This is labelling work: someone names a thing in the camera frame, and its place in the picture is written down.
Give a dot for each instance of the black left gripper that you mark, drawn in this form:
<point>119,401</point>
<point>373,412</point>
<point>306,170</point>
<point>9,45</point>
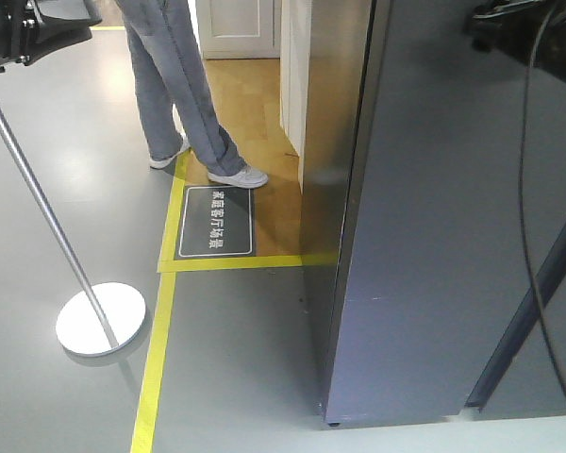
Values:
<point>31,30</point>

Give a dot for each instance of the standing person in grey jeans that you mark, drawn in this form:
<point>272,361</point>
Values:
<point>173,96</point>

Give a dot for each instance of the white room door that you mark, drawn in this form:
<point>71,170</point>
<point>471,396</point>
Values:
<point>239,29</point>

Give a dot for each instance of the dark floor sign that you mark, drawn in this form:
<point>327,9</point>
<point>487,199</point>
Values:
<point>217,221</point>

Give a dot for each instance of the silver floor stand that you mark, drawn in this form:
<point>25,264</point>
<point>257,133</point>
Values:
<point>100,319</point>

